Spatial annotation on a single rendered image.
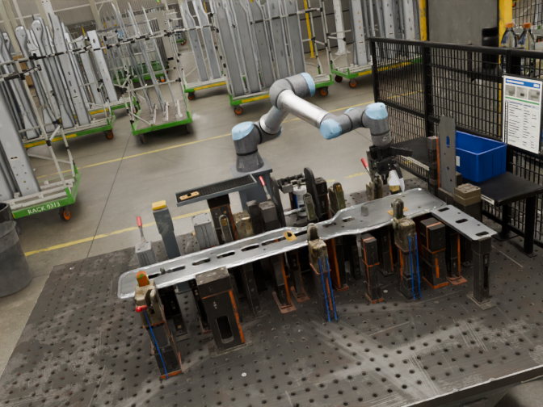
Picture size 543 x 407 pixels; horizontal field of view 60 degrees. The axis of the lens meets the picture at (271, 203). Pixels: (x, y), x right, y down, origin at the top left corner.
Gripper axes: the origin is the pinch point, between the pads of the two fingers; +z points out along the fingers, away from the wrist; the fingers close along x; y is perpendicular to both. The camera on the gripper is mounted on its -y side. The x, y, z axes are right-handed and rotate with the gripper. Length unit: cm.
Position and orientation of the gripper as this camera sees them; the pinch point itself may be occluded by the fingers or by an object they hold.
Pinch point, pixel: (395, 185)
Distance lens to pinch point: 200.7
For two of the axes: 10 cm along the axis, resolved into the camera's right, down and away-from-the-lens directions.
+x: 2.5, 3.6, -9.0
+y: -9.3, 3.6, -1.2
